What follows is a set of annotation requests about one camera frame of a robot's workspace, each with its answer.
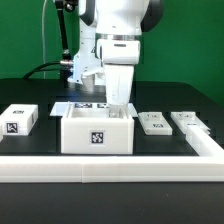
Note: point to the white marker base plate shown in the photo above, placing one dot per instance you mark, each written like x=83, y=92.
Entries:
x=79, y=108

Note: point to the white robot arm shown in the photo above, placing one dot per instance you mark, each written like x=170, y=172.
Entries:
x=109, y=46

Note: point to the white cabinet top block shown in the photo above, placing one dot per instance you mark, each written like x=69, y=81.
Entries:
x=19, y=119

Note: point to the white cabinet body box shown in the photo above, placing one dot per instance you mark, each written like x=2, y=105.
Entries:
x=97, y=133

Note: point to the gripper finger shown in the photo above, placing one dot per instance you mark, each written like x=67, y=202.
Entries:
x=114, y=111

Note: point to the white L-shaped obstacle wall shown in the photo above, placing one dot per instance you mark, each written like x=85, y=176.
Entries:
x=206, y=166

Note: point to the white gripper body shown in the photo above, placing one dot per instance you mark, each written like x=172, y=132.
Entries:
x=118, y=80

